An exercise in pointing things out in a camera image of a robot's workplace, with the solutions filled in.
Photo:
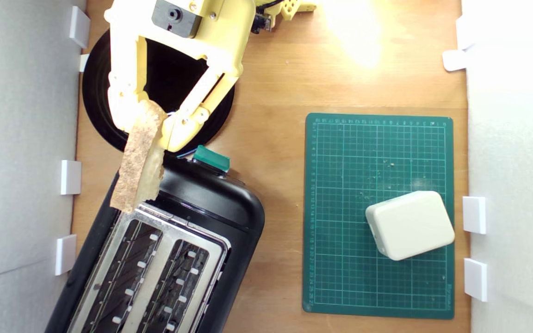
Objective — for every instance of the brown bread slice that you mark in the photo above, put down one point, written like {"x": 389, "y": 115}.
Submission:
{"x": 137, "y": 157}

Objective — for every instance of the green toaster lever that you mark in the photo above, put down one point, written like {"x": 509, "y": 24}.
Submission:
{"x": 211, "y": 158}

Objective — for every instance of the black two-slot toaster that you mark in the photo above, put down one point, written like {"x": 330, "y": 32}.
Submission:
{"x": 201, "y": 199}

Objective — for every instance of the black plate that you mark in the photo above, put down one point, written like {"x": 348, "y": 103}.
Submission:
{"x": 169, "y": 78}

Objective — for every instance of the green cutting mat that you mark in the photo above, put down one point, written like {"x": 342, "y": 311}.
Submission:
{"x": 340, "y": 231}

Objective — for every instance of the white block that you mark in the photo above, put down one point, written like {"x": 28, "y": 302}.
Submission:
{"x": 410, "y": 224}

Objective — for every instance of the white wall clip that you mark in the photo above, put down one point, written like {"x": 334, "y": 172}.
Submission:
{"x": 79, "y": 27}
{"x": 474, "y": 215}
{"x": 84, "y": 62}
{"x": 454, "y": 60}
{"x": 475, "y": 279}
{"x": 71, "y": 177}
{"x": 65, "y": 254}

